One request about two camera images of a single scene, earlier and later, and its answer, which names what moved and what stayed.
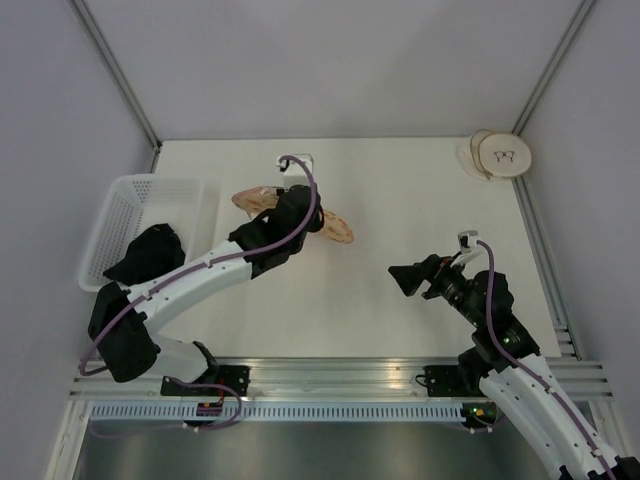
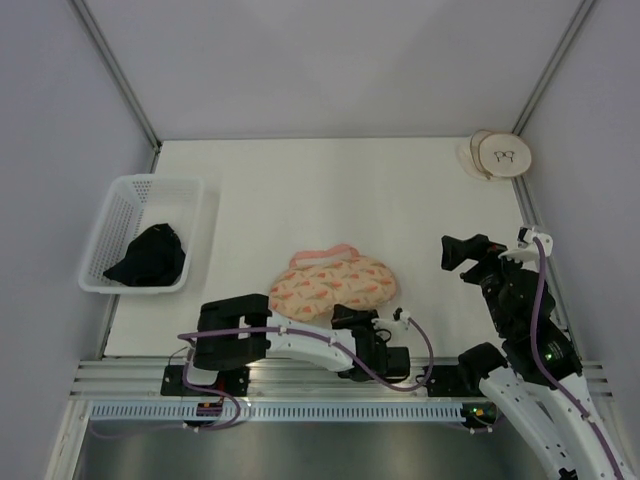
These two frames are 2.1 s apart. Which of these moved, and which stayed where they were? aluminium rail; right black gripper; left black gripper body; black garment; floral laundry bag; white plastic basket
Moved: left black gripper body; floral laundry bag; right black gripper
Stayed: white plastic basket; aluminium rail; black garment
